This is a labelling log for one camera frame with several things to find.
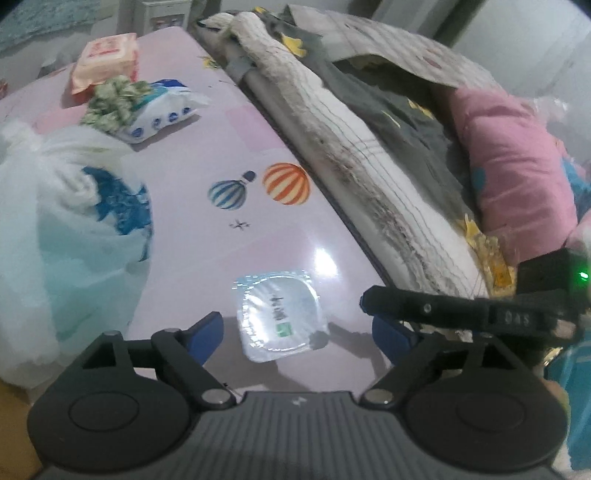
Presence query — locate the brown cardboard box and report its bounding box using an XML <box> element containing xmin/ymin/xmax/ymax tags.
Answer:
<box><xmin>0</xmin><ymin>382</ymin><xmax>42</xmax><ymax>480</ymax></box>

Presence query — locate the white square wipes pack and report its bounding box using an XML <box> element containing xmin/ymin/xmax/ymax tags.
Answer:
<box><xmin>233</xmin><ymin>270</ymin><xmax>329</xmax><ymax>363</ymax></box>

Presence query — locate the dark grey bed sheet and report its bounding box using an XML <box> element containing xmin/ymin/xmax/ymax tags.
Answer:
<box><xmin>259</xmin><ymin>13</ymin><xmax>481</xmax><ymax>221</ymax></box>

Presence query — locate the pink wet wipes pack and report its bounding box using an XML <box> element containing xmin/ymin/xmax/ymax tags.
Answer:
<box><xmin>70</xmin><ymin>33</ymin><xmax>139</xmax><ymax>96</ymax></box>

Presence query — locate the large white plastic bag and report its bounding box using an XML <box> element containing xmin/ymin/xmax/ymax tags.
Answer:
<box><xmin>1</xmin><ymin>120</ymin><xmax>153</xmax><ymax>389</ymax></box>

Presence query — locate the pink pillow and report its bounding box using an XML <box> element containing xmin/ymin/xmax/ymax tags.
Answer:
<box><xmin>450</xmin><ymin>88</ymin><xmax>577</xmax><ymax>249</ymax></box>

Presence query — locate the blue white tissue pack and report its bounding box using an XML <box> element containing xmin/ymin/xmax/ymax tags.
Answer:
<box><xmin>114</xmin><ymin>79</ymin><xmax>211</xmax><ymax>145</ymax></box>

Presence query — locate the green fabric scrunchie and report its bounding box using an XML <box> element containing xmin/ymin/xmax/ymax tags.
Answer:
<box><xmin>80</xmin><ymin>75</ymin><xmax>153</xmax><ymax>135</ymax></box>

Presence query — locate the floral blue wall cloth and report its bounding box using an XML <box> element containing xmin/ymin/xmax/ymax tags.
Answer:
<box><xmin>1</xmin><ymin>0</ymin><xmax>119</xmax><ymax>51</ymax></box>

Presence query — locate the white water dispenser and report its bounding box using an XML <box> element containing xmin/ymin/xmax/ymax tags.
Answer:
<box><xmin>133</xmin><ymin>0</ymin><xmax>191</xmax><ymax>36</ymax></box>

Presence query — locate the grey checkered quilt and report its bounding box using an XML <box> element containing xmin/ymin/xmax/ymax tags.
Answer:
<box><xmin>284</xmin><ymin>4</ymin><xmax>501</xmax><ymax>90</ymax></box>

